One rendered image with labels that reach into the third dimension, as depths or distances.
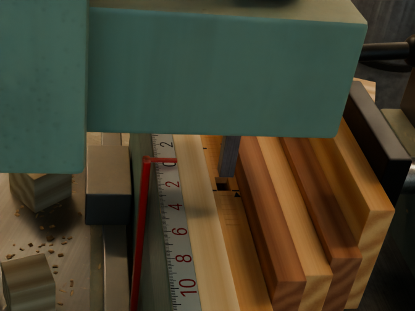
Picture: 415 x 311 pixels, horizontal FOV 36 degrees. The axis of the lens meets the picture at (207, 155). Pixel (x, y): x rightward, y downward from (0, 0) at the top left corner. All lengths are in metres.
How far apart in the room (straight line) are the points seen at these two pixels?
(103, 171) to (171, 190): 0.19
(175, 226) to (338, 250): 0.09
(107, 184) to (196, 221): 0.19
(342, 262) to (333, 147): 0.08
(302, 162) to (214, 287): 0.12
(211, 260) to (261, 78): 0.10
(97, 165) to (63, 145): 0.27
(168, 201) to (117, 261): 0.17
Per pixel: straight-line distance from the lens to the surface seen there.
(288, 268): 0.34
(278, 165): 0.42
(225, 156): 0.39
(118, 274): 0.51
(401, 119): 0.48
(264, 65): 0.32
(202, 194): 0.38
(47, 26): 0.27
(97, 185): 0.54
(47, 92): 0.28
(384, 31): 1.08
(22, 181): 0.58
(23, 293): 0.48
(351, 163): 0.38
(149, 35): 0.31
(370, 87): 0.56
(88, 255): 0.55
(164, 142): 0.41
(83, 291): 0.52
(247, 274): 0.35
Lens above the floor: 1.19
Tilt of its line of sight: 35 degrees down
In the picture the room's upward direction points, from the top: 9 degrees clockwise
